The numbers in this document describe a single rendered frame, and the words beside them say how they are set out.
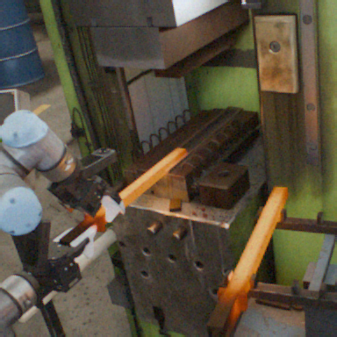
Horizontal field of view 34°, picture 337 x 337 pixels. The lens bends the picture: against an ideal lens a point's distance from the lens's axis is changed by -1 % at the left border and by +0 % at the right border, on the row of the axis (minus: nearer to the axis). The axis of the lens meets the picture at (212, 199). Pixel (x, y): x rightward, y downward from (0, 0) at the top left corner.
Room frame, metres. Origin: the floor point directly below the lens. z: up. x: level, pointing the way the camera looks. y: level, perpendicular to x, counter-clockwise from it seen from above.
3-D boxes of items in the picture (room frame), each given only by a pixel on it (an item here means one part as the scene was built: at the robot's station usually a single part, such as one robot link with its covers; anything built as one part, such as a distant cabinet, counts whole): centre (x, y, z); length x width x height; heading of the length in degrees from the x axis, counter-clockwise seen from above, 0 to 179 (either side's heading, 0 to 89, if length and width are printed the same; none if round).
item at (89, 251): (0.98, 0.28, 0.98); 0.09 x 0.03 x 0.06; 143
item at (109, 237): (1.38, 0.48, 0.62); 0.44 x 0.05 x 0.05; 146
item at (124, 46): (1.43, 0.02, 1.32); 0.42 x 0.20 x 0.10; 146
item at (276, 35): (1.19, -0.19, 1.27); 0.09 x 0.02 x 0.17; 56
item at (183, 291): (1.41, -0.03, 0.69); 0.56 x 0.38 x 0.45; 146
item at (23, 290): (0.83, 0.40, 0.99); 0.08 x 0.05 x 0.08; 56
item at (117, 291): (1.56, 0.37, 0.36); 0.09 x 0.07 x 0.12; 56
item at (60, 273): (0.90, 0.36, 0.98); 0.12 x 0.08 x 0.09; 146
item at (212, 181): (1.21, -0.04, 0.95); 0.12 x 0.08 x 0.06; 146
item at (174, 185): (1.43, 0.02, 0.96); 0.42 x 0.20 x 0.09; 146
